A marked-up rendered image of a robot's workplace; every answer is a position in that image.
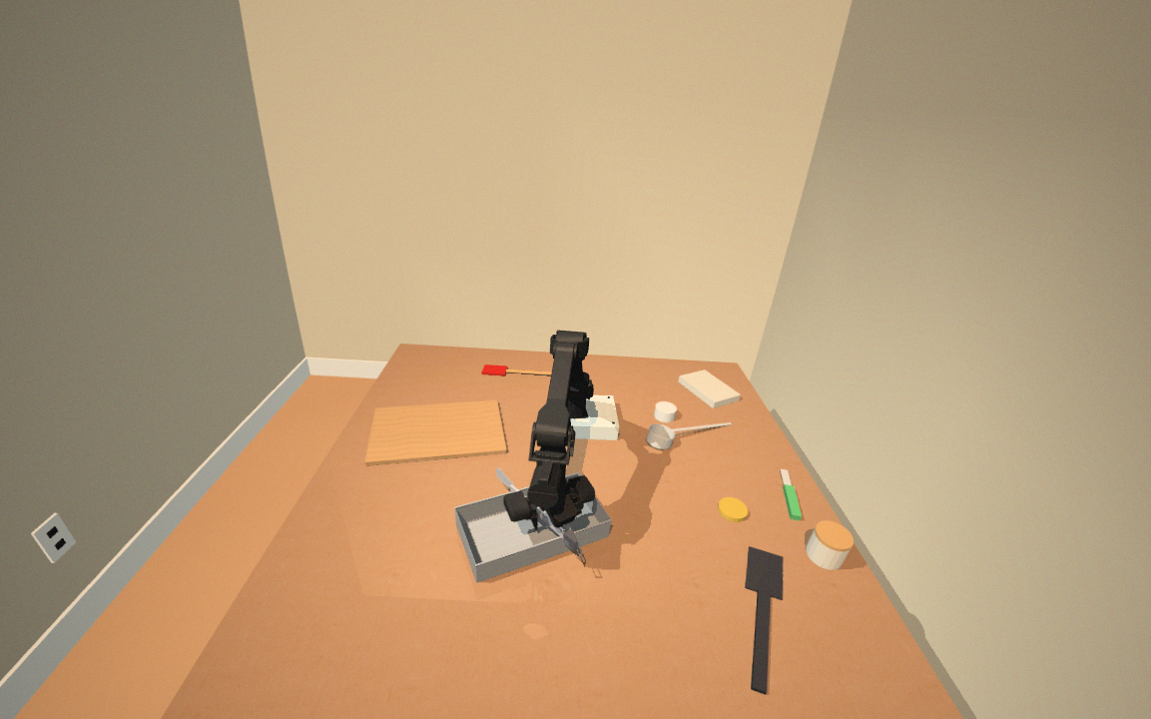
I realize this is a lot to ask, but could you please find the grey cylinder with orange lid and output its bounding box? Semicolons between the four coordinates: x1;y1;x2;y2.
806;521;854;569

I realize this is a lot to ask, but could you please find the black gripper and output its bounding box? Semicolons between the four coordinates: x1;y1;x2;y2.
504;474;595;530

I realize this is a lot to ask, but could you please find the white short cylinder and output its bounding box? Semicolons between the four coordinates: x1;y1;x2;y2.
654;401;677;423

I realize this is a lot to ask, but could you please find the yellow round disc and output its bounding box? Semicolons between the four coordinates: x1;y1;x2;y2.
718;497;748;522

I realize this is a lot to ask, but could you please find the dark grey flat spatula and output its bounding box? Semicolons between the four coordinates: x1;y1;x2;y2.
745;546;784;695

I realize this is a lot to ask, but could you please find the white saucepan with long handle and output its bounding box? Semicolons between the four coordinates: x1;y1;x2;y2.
646;422;731;449

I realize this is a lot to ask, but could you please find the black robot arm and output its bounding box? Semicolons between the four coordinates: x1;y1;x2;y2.
527;330;594;527

